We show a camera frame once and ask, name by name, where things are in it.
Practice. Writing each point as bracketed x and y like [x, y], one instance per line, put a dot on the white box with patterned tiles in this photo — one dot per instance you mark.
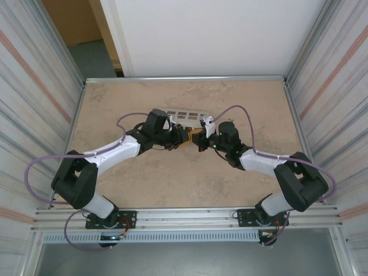
[187, 115]

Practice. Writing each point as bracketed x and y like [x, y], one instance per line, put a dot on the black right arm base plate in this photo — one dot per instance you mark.
[244, 217]

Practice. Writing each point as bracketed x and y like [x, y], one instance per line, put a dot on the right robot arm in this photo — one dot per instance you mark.
[299, 181]

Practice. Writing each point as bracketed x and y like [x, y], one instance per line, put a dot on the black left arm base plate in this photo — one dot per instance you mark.
[129, 220]

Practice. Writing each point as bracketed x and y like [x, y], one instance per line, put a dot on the aluminium rail along wall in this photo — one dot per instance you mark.
[187, 79]

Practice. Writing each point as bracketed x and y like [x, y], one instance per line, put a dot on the white door frame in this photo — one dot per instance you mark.
[118, 37]

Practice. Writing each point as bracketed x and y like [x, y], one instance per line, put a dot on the aluminium rail with arm bases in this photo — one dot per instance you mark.
[187, 215]

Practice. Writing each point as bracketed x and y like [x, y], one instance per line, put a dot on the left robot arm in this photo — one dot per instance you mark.
[112, 152]

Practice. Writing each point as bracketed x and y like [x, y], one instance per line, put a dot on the aluminium table side rail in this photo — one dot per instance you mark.
[299, 129]
[76, 120]

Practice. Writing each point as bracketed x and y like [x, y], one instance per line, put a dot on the brown cardboard board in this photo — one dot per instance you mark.
[72, 20]

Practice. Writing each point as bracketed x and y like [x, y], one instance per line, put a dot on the aluminium frame post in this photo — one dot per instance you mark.
[64, 40]
[312, 37]

